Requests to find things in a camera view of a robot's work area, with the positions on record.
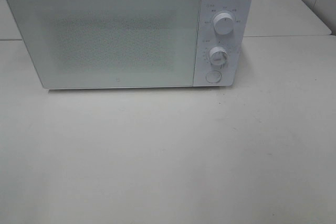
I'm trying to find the round white door button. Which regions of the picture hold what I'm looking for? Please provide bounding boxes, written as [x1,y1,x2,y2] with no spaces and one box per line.
[206,71,222,83]

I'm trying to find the white timer knob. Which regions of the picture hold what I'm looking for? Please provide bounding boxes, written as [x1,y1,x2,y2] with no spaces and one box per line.
[208,46,228,66]

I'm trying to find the white microwave door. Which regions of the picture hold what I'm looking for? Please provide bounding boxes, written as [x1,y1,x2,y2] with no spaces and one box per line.
[7,0,200,89]

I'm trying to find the upper white power knob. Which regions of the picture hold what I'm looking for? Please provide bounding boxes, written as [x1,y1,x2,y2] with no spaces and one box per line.
[213,11,235,35]

